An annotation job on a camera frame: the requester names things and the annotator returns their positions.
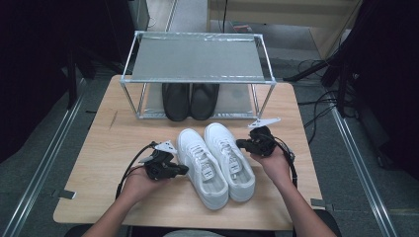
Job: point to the white sneaker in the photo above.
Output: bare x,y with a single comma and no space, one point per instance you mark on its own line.
189,141
217,135

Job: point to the person's grey clothing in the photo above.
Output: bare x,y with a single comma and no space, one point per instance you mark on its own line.
191,233

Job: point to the dark curtain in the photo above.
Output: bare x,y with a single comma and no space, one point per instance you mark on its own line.
33,65
388,82

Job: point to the black slipper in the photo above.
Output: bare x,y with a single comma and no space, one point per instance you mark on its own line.
204,102
176,102

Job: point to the wooden cabinet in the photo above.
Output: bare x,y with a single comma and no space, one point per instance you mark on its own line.
296,13

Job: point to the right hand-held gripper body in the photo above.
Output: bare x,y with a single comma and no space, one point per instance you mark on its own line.
263,143

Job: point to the grey metal shoe rack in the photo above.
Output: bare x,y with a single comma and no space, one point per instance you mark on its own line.
197,59

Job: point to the person's right hand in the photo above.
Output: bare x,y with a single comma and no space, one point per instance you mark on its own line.
276,168

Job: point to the grey tape strip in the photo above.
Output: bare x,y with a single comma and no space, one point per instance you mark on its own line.
64,194
321,203

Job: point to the metal floor rail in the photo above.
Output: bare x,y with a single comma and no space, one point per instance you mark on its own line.
362,171
33,194

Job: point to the black stand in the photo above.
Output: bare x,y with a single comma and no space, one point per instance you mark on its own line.
71,82
309,70

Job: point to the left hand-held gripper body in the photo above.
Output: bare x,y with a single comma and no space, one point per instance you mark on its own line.
158,169

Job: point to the person's left hand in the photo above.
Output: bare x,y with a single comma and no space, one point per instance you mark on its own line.
138,186

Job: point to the black chair armrest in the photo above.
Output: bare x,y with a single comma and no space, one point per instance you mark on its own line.
331,220
75,232

